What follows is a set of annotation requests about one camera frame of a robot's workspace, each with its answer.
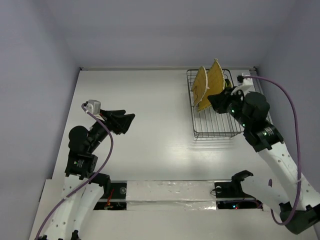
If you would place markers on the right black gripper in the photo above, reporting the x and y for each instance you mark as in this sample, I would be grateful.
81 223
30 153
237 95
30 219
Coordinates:
225 100

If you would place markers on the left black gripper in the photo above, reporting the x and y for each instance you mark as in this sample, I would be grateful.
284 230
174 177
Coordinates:
116 119

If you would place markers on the square bamboo woven plate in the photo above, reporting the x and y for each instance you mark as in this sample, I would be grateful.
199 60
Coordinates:
216 84

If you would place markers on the green round plate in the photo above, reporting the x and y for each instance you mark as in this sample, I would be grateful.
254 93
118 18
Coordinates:
227 83

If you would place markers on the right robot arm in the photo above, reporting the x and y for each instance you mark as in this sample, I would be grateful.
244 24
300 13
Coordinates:
298 205

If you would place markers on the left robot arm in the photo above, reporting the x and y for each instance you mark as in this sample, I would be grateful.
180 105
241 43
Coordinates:
83 185

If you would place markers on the white foam front panel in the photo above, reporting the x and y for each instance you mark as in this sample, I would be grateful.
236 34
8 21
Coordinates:
170 196

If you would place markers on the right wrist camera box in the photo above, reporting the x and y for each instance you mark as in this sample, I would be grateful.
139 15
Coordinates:
246 81

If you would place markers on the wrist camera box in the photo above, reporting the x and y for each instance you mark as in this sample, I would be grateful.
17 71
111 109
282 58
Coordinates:
246 81
93 106

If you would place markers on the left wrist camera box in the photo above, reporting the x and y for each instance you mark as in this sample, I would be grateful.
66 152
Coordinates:
93 106

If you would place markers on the black wire dish rack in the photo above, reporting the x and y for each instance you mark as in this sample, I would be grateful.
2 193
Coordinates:
207 124

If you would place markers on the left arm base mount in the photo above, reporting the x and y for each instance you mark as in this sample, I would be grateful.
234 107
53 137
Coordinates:
115 199

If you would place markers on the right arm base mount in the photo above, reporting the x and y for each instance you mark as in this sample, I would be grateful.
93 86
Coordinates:
230 195

